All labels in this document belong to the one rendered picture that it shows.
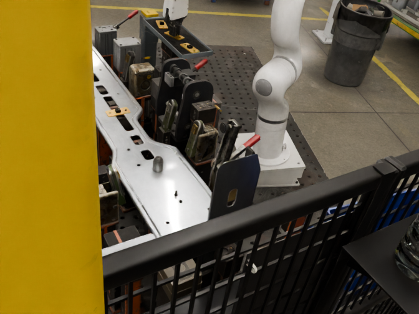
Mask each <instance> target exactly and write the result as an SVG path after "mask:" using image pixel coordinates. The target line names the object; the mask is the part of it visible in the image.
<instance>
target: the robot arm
mask: <svg viewBox="0 0 419 314"><path fill-rule="evenodd" d="M304 3H305V0H274V4H273V7H272V14H271V39H272V41H273V43H274V55H273V57H272V60H270V61H269V62H268V63H267V64H266V65H264V66H263V67H261V68H260V69H259V70H258V72H257V73H256V75H255V77H254V80H253V93H254V95H255V96H256V98H257V100H258V104H259V105H258V114H257V119H256V129H255V134H257V135H259V136H260V140H259V141H258V142H257V143H256V144H255V145H253V146H252V147H251V148H252V149H253V151H254V152H255V154H258V157H259V163H260V166H266V167H274V166H280V165H282V164H284V163H285V162H286V161H287V160H288V159H289V155H290V151H289V148H288V147H287V144H286V143H283V141H284V135H285V131H286V125H287V118H288V114H289V104H288V102H287V100H286V99H285V98H284V94H285V92H286V90H287V89H288V88H289V87H290V86H291V85H292V84H293V83H294V82H295V81H296V80H297V79H298V78H299V76H300V74H301V71H302V54H301V47H300V43H299V29H300V24H301V17H302V10H303V7H304ZM187 14H188V0H164V5H163V17H164V18H165V19H164V22H165V23H168V25H169V26H170V31H169V35H171V36H173V37H175V36H176V33H177V35H180V29H181V25H182V22H183V20H184V18H186V17H187ZM172 21H173V22H172Z"/></svg>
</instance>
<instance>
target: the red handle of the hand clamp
mask: <svg viewBox="0 0 419 314"><path fill-rule="evenodd" d="M259 140H260V136H259V135H257V134H255V135H254V136H253V137H251V138H250V139H249V140H248V141H246V142H245V143H244V144H243V145H242V146H241V147H239V148H238V149H237V150H236V151H235V152H233V153H232V154H231V157H230V159H229V160H230V161H231V160H234V159H236V158H237V157H238V156H239V155H241V154H242V153H244V152H245V151H246V147H247V146H250V147H252V146H253V145H255V144H256V143H257V142H258V141H259Z"/></svg>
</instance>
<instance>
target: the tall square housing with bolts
mask: <svg viewBox="0 0 419 314"><path fill-rule="evenodd" d="M128 51H134V53H135V60H134V63H133V64H140V63H141V43H140V42H139V41H138V40H137V39H136V38H135V37H125V38H119V39H114V40H113V66H114V67H115V74H116V75H117V76H118V78H120V77H122V74H123V68H124V65H125V56H126V54H127V52H128Z"/></svg>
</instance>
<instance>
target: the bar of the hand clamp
mask: <svg viewBox="0 0 419 314"><path fill-rule="evenodd" d="M240 128H242V125H240V124H239V123H238V122H237V121H236V120H235V119H232V120H228V122H227V124H226V123H221V124H220V126H219V129H220V131H221V132H222V133H224V134H223V137H222V140H221V144H220V146H219V150H218V153H217V156H216V159H215V162H214V165H213V170H217V167H216V166H217V164H219V163H221V164H223V163H225V162H227V161H229V159H230V157H231V153H232V151H233V148H234V144H235V142H236V139H237V137H238V133H239V130H240Z"/></svg>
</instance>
